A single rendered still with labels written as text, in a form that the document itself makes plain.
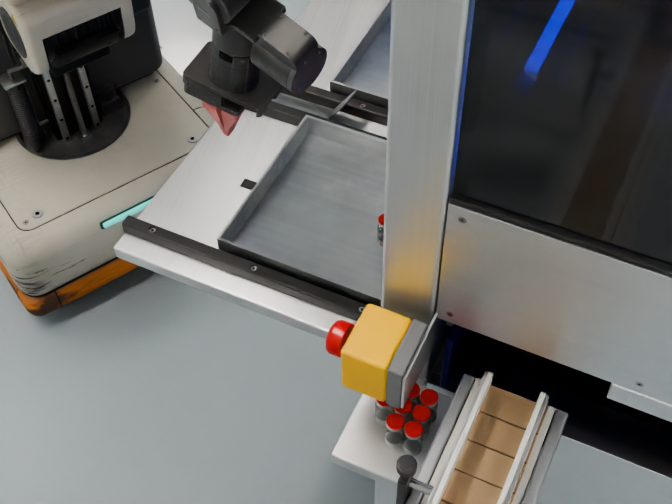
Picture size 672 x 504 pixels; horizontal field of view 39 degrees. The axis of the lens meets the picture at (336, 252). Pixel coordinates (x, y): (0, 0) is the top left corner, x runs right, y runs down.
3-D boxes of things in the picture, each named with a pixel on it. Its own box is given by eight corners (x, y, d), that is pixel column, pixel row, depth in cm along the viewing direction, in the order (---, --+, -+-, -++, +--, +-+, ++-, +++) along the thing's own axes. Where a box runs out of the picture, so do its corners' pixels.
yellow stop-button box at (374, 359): (425, 359, 107) (429, 323, 101) (400, 410, 103) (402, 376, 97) (364, 335, 109) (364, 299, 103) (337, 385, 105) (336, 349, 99)
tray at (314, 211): (525, 202, 132) (528, 185, 129) (457, 345, 117) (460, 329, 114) (307, 131, 141) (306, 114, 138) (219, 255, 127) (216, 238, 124)
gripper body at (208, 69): (259, 122, 106) (266, 76, 100) (180, 85, 108) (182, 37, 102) (285, 86, 110) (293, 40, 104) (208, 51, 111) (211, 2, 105)
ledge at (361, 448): (482, 416, 113) (483, 409, 111) (442, 509, 106) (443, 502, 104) (375, 374, 117) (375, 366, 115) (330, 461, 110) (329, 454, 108)
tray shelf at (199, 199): (599, 49, 155) (601, 39, 153) (441, 384, 116) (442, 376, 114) (335, -23, 168) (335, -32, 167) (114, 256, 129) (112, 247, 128)
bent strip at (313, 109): (356, 119, 143) (356, 89, 138) (348, 132, 141) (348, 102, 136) (274, 93, 147) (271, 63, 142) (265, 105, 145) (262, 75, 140)
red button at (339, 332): (367, 342, 106) (368, 322, 103) (352, 370, 104) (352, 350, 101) (337, 330, 107) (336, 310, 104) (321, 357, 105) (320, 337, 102)
